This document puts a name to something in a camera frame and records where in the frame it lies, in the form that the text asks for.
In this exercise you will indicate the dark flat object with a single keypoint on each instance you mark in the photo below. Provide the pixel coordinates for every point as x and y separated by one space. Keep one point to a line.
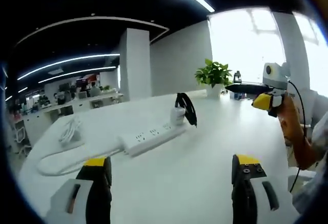
246 88

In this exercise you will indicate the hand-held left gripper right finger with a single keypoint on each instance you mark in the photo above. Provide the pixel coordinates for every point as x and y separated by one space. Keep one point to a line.
246 198

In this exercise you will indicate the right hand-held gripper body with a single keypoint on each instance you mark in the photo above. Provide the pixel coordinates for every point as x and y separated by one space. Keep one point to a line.
278 78

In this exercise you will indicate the green potted plant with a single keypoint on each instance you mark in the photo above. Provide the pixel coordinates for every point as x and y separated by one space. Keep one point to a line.
214 75

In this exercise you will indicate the black desktop device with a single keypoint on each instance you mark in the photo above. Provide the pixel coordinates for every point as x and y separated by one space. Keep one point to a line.
237 77

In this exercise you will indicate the white desk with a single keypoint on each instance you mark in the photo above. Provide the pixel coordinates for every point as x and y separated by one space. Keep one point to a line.
179 172

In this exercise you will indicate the white office chair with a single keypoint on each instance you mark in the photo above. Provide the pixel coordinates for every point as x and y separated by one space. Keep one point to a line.
21 137

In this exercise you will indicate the white power strip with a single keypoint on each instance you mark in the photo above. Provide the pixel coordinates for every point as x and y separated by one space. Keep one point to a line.
151 138

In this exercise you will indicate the white charger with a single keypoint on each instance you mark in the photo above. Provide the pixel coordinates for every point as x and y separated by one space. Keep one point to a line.
177 115

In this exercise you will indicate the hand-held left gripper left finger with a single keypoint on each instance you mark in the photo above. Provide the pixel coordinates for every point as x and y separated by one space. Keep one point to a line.
77 201

